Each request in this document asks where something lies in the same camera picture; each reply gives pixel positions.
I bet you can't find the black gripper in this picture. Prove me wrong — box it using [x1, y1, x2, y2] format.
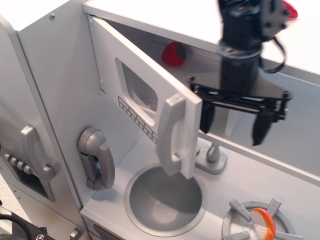
[188, 49, 292, 146]

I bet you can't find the white toy microwave door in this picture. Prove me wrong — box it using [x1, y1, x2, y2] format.
[88, 16, 202, 179]

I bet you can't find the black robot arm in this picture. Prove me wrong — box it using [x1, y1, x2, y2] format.
[188, 0, 292, 146]

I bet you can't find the grey toy faucet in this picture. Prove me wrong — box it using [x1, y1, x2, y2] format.
[195, 142, 228, 175]

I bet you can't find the red toy strawberry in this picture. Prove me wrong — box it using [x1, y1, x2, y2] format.
[161, 41, 187, 67]

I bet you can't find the grey toy stove burner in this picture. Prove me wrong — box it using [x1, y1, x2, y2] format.
[221, 198, 304, 240]

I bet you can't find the grey round toy sink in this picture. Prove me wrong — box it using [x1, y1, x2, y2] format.
[124, 163, 208, 237]

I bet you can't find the red toy chili pepper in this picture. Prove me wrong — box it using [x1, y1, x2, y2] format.
[282, 0, 299, 19]

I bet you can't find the orange salmon sushi toy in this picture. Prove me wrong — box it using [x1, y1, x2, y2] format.
[250, 208, 276, 240]

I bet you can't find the white toy kitchen cabinet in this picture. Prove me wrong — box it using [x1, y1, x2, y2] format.
[0, 0, 320, 240]

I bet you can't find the grey toy ice dispenser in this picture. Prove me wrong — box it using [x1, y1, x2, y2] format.
[0, 148, 55, 202]

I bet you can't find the grey microwave door handle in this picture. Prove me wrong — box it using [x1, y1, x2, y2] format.
[156, 94, 186, 176]

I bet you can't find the grey toy wall phone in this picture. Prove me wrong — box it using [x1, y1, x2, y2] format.
[78, 126, 115, 191]

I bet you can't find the grey fridge door handle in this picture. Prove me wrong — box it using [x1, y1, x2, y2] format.
[20, 124, 56, 182]

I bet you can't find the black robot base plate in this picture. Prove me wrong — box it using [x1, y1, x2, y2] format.
[0, 201, 54, 240]

